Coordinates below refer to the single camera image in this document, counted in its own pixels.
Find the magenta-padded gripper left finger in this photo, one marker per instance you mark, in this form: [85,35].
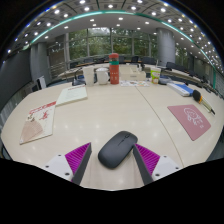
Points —
[77,157]

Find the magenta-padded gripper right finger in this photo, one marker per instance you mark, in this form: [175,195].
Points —
[150,159]

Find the black computer mouse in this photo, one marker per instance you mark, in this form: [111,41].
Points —
[115,150]

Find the pink printed mouse pad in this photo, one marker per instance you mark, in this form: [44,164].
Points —
[188,120]

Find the red printed leaflet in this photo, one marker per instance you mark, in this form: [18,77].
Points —
[40,121]

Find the white booklet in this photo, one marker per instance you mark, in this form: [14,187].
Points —
[71,95]

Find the blue and white book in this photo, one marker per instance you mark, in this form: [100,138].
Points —
[181,89]

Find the colourful flyer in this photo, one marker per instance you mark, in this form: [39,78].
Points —
[133,83]

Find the black conference microphone unit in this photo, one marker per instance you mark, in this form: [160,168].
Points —
[164,80]

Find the green printed paper cup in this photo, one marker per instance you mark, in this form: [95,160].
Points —
[155,76]

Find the white cardboard box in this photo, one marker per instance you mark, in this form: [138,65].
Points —
[131,75]

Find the red bottle with green band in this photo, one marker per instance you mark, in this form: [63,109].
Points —
[114,71]

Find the dark office chairs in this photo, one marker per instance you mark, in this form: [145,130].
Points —
[173,66]

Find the ceiling lights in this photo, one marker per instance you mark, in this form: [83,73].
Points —
[120,19]

